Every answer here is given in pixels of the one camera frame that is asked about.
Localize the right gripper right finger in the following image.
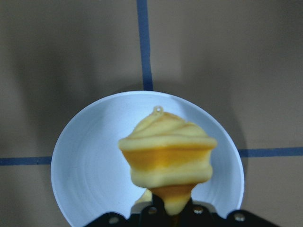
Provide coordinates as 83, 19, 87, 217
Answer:
213, 210, 278, 227

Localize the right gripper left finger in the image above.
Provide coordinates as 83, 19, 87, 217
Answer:
86, 212, 141, 227

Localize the blue plate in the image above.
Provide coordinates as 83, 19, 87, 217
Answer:
51, 91, 245, 227

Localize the yellow ridged bread loaf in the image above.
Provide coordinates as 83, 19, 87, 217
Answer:
118, 106, 217, 216

